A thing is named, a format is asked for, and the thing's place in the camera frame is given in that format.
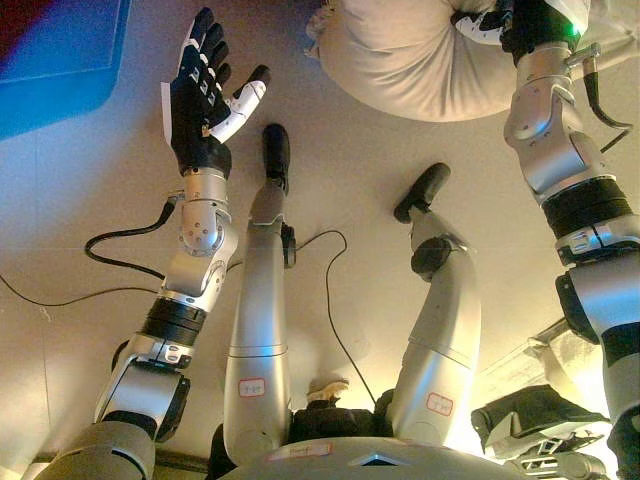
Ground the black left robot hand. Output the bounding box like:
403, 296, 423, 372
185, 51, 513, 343
160, 6, 272, 177

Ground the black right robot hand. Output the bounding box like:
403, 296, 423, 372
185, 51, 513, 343
451, 0, 584, 66

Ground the white cloth bag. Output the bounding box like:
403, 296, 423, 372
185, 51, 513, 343
305, 0, 519, 123

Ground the blue plastic bin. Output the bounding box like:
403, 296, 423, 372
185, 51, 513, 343
0, 0, 134, 142

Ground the silver left robot leg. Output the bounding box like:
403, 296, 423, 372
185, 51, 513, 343
222, 123, 297, 456

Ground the silver robot leg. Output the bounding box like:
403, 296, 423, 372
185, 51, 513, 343
387, 162, 484, 446
222, 123, 297, 456

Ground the silver right robot leg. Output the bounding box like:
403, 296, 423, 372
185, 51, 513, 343
387, 162, 484, 446

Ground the person in black clothing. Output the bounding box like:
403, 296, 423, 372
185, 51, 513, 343
207, 377, 401, 480

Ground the black fabric-covered object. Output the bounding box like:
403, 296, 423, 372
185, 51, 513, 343
471, 384, 614, 474

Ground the grey robot torso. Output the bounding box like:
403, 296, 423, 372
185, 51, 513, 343
219, 437, 531, 480

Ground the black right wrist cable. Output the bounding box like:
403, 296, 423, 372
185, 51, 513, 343
564, 43, 632, 154

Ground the thick black wrist cable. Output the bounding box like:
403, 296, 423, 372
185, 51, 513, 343
83, 189, 182, 281

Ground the thin black floor cable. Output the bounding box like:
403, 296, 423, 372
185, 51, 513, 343
0, 273, 166, 307
293, 229, 379, 404

